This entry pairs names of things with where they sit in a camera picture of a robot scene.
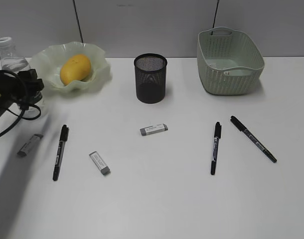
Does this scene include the clear plastic water bottle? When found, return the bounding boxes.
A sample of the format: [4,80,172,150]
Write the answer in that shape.
[0,37,47,119]

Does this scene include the centre grey white eraser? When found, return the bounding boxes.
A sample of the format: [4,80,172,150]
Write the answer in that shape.
[140,123,168,136]

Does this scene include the yellow mango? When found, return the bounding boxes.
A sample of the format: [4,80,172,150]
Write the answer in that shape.
[60,54,91,86]

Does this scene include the black mesh pen holder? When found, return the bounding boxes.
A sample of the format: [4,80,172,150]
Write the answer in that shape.
[134,53,167,104]

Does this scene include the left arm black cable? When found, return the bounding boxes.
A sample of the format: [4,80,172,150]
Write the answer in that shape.
[0,71,42,142]

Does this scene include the grey white eraser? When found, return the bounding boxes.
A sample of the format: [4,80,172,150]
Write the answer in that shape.
[89,151,111,176]
[17,134,43,157]
[140,123,168,136]

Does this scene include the lower grey white eraser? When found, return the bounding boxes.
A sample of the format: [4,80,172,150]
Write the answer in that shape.
[89,151,111,176]

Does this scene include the black marker pen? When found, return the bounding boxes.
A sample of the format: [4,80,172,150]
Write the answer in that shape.
[52,124,69,181]
[230,116,277,163]
[210,122,222,175]

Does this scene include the right black wall cable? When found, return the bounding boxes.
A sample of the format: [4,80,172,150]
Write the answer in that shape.
[211,0,220,29]

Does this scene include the green plastic basket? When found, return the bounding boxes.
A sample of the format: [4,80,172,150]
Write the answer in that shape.
[197,27,265,96]

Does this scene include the black wall cable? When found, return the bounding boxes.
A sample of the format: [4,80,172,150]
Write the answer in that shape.
[211,0,220,29]
[73,0,85,43]

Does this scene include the left grey white eraser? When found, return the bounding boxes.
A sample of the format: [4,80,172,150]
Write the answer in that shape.
[17,134,43,157]

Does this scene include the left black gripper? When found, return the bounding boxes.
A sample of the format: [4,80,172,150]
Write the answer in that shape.
[0,69,44,117]

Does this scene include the left black wall cable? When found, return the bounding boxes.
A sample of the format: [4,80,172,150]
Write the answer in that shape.
[73,0,85,43]

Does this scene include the green wavy glass plate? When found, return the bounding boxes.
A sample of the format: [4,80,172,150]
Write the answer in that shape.
[29,42,111,94]

